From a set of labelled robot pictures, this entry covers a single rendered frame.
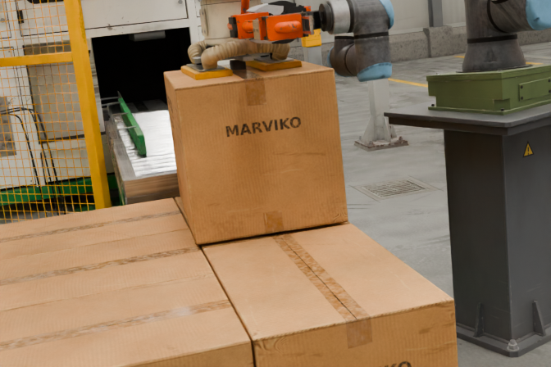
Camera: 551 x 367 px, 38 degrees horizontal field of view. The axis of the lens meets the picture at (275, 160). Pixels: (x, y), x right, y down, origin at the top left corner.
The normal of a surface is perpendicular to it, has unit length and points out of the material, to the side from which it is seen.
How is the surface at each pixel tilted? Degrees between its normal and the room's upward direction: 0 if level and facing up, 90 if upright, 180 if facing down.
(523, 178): 90
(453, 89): 90
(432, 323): 90
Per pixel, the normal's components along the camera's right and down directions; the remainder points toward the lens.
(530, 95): 0.58, 0.11
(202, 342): -0.11, -0.97
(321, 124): 0.18, 0.18
